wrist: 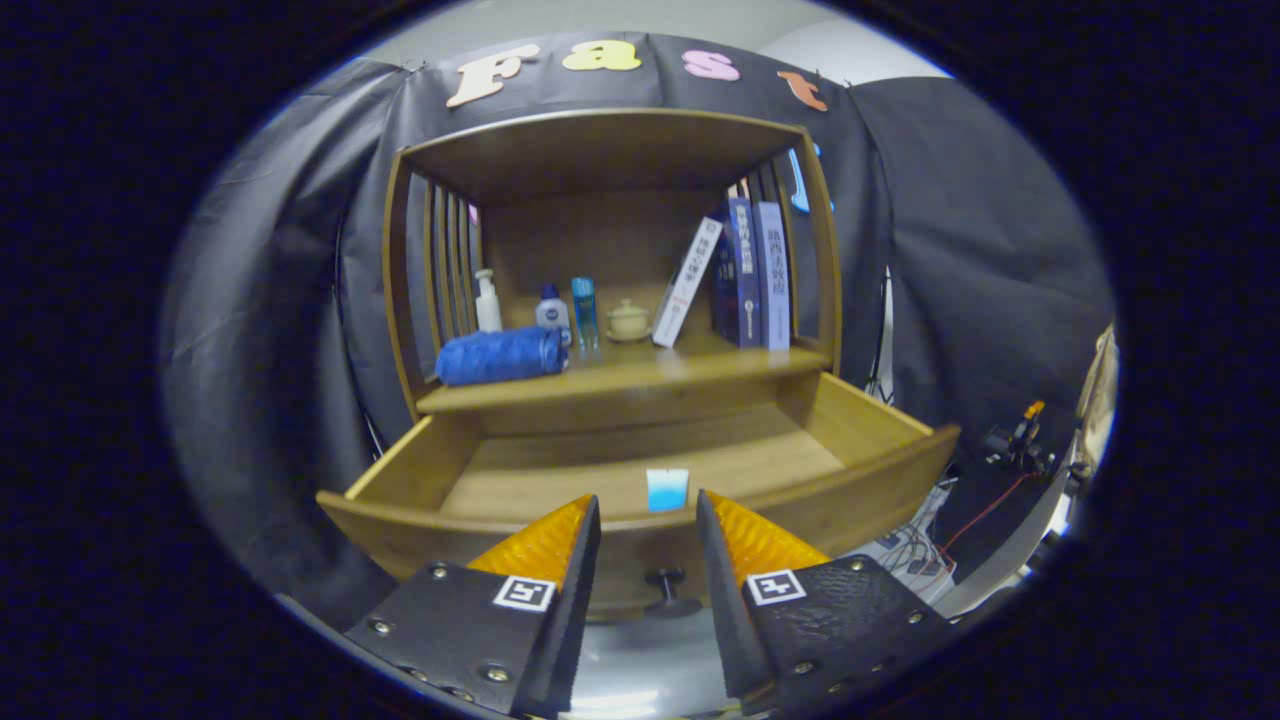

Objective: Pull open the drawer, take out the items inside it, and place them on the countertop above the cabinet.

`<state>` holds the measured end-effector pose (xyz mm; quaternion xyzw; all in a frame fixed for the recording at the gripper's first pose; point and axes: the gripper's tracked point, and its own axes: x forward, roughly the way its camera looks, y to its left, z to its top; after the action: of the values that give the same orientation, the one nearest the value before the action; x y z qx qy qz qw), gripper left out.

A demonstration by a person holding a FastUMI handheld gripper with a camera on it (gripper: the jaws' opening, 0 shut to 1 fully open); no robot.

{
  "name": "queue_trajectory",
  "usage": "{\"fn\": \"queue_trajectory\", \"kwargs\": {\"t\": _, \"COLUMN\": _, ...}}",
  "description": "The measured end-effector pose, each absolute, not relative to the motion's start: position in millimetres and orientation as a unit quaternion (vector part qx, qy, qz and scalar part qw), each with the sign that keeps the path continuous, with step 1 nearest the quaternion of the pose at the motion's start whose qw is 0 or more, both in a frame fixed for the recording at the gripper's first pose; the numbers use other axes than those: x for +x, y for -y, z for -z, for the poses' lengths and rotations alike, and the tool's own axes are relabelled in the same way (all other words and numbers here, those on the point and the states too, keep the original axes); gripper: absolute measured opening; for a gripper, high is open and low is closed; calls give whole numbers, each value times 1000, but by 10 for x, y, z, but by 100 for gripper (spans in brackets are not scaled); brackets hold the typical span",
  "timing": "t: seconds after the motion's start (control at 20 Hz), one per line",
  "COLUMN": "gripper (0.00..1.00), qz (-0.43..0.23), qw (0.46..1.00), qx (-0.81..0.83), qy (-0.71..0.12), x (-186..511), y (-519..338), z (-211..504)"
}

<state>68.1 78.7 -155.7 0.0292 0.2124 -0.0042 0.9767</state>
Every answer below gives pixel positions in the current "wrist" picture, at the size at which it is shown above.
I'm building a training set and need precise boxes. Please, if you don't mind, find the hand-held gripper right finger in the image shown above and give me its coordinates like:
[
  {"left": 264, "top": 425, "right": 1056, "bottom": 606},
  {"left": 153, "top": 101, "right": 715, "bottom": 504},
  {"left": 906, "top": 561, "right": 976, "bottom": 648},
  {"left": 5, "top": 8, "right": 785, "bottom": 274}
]
[{"left": 695, "top": 489, "right": 956, "bottom": 716}]

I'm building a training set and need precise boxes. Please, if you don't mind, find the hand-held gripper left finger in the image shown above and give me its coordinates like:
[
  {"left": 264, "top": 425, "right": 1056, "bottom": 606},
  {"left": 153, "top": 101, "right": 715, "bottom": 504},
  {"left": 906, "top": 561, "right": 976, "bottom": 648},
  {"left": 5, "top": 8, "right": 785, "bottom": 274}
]
[{"left": 340, "top": 494, "right": 603, "bottom": 719}]

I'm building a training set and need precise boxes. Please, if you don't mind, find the blue and white tube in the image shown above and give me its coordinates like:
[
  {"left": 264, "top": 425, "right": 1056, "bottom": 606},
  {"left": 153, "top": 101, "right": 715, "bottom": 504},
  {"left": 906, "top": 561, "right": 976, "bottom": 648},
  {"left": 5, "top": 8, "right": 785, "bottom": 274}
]
[{"left": 646, "top": 468, "right": 690, "bottom": 513}]

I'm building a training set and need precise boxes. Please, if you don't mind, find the wooden drawer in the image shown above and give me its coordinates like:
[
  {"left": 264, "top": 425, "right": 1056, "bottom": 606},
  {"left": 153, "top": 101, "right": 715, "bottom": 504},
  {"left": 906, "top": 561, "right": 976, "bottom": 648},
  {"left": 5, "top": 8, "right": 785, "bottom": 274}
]
[{"left": 317, "top": 370, "right": 961, "bottom": 619}]

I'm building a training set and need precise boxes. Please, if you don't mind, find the wooden countertop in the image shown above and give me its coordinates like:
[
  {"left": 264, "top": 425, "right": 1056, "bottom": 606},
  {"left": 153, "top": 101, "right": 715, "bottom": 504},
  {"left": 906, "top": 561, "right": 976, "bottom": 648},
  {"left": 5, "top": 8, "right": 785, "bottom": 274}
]
[{"left": 415, "top": 325, "right": 831, "bottom": 414}]

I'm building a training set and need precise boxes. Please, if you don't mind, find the wooden cabinet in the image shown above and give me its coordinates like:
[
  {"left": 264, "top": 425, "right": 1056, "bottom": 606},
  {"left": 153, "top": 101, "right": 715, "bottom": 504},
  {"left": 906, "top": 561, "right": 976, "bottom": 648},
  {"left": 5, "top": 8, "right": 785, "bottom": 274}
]
[{"left": 315, "top": 107, "right": 961, "bottom": 621}]

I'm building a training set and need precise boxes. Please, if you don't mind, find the blue rolled towel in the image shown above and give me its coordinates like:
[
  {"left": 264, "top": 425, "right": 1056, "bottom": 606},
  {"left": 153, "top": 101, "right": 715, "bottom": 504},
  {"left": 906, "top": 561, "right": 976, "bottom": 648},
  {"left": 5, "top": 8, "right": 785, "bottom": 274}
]
[{"left": 435, "top": 325, "right": 568, "bottom": 388}]

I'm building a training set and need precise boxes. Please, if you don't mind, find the beige lidded teacup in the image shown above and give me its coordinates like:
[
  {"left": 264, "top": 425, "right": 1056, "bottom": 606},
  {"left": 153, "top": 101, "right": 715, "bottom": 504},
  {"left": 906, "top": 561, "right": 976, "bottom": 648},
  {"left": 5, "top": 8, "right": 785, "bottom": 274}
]
[{"left": 606, "top": 298, "right": 653, "bottom": 343}]

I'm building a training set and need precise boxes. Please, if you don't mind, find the white bottle with blue cap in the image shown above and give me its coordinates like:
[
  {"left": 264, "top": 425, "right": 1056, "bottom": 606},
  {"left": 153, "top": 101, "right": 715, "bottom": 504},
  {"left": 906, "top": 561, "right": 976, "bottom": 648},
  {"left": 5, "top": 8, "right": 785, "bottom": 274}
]
[{"left": 535, "top": 284, "right": 573, "bottom": 346}]

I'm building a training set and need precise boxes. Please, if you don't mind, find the clear blue bottle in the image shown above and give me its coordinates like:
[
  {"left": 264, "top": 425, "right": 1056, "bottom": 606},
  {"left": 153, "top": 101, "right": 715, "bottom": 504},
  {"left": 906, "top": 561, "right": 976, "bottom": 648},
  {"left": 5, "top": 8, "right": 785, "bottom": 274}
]
[{"left": 571, "top": 277, "right": 601, "bottom": 350}]

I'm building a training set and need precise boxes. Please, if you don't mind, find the white pump bottle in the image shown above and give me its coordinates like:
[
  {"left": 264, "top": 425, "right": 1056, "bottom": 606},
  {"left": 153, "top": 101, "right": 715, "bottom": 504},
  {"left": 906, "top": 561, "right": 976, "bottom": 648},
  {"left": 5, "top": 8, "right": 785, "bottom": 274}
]
[{"left": 474, "top": 268, "right": 504, "bottom": 334}]

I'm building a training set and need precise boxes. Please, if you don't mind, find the white book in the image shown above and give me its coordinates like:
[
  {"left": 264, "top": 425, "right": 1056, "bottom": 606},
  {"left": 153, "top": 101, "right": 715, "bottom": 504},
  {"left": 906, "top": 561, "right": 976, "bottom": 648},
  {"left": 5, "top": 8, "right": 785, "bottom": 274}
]
[{"left": 652, "top": 216, "right": 725, "bottom": 349}]

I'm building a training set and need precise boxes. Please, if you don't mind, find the dark blue book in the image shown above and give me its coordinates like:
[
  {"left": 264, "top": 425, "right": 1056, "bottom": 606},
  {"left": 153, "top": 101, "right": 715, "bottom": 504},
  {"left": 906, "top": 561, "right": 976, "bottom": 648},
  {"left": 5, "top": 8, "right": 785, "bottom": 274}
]
[{"left": 712, "top": 197, "right": 763, "bottom": 349}]

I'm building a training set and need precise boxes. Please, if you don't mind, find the pale purple book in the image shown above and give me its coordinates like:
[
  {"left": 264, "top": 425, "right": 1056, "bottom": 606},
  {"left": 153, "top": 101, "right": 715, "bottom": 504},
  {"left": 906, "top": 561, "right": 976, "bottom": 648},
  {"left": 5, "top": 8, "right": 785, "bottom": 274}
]
[{"left": 752, "top": 201, "right": 793, "bottom": 351}]

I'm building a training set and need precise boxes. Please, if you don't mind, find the black clamp with orange tip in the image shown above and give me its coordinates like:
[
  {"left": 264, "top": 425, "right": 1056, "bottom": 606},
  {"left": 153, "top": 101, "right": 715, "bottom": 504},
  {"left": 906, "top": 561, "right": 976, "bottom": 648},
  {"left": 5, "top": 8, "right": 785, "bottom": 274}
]
[{"left": 985, "top": 400, "right": 1056, "bottom": 476}]

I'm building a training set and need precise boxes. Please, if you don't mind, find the beige cloth bag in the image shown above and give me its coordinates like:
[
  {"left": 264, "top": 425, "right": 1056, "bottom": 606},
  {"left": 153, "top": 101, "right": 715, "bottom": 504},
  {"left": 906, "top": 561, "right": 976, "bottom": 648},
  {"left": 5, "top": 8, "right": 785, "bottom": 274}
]
[{"left": 1075, "top": 322, "right": 1119, "bottom": 471}]

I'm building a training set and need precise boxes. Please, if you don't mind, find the black backdrop cloth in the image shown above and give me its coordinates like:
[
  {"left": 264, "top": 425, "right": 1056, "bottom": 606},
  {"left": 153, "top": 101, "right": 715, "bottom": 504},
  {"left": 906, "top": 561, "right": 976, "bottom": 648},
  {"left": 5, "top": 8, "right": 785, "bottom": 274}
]
[{"left": 160, "top": 32, "right": 1116, "bottom": 601}]

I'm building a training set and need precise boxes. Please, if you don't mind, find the bundle of loose cables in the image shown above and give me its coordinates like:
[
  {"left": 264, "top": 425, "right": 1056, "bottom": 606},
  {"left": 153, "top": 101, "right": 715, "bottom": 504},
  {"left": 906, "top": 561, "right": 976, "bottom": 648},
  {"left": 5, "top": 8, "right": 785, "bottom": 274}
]
[{"left": 870, "top": 470, "right": 1031, "bottom": 586}]

